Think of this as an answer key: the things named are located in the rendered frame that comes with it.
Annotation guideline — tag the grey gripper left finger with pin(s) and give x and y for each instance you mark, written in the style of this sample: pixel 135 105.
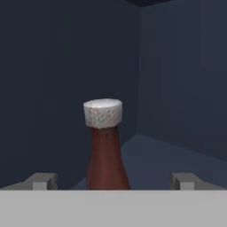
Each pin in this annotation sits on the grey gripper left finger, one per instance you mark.
pixel 41 181

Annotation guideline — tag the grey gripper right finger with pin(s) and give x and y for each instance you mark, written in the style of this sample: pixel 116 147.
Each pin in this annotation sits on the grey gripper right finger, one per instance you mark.
pixel 185 181

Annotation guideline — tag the dark blue cabinet interior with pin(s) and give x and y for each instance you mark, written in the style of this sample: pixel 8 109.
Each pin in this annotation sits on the dark blue cabinet interior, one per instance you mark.
pixel 59 74

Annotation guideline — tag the red white-capped ketchup bottle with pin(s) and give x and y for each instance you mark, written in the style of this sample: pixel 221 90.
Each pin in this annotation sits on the red white-capped ketchup bottle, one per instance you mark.
pixel 104 153

